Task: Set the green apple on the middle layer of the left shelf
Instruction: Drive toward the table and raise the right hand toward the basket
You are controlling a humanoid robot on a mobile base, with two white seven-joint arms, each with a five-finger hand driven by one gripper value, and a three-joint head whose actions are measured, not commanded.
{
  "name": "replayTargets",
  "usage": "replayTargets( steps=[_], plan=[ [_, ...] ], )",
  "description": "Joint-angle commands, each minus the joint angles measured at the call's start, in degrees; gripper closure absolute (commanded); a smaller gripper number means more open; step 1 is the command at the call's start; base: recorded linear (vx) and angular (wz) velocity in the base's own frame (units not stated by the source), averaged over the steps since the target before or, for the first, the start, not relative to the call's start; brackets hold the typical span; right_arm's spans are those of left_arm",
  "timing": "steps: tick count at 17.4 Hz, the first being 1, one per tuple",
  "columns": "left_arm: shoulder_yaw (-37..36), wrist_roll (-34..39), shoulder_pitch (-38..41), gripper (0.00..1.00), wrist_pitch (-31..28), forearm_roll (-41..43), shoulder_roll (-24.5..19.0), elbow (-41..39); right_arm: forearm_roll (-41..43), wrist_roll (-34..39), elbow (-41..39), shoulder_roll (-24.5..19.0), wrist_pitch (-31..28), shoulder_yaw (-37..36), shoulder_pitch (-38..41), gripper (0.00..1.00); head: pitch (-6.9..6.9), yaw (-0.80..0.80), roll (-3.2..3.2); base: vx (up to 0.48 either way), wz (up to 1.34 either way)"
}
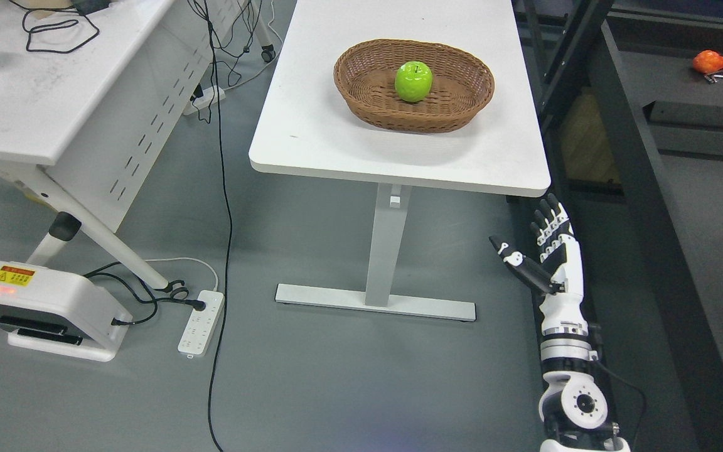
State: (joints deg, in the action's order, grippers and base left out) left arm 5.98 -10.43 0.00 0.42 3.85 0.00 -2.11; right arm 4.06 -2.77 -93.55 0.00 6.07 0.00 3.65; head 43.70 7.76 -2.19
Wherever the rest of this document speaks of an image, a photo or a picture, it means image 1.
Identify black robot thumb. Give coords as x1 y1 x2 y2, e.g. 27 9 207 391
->
490 235 562 294

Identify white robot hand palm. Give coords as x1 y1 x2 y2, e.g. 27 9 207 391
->
539 234 585 327

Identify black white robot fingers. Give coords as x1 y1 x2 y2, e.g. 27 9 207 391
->
530 193 573 263

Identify green apple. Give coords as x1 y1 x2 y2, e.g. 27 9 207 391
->
394 61 433 103

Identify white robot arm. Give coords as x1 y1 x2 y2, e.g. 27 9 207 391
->
490 194 630 451

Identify black metal left shelf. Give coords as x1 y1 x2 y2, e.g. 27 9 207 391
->
513 1 723 451

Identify brown wicker basket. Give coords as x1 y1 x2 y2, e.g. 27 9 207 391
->
333 38 495 132

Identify white desk with basket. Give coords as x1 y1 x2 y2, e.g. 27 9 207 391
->
249 1 550 321

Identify white power strip near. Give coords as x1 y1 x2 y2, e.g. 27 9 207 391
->
178 290 225 358

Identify white power strip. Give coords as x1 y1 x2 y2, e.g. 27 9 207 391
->
183 85 226 116
178 290 225 358

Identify white power strip far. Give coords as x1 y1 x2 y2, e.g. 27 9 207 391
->
183 85 226 116

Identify white folding table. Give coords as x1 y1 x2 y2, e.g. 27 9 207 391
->
0 1 258 291

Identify white floor device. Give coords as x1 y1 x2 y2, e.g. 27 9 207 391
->
0 261 133 362

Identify long black cable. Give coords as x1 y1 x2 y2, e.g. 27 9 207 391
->
189 0 235 452

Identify black cable loop on table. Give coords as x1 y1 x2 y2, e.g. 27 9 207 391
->
9 0 101 54

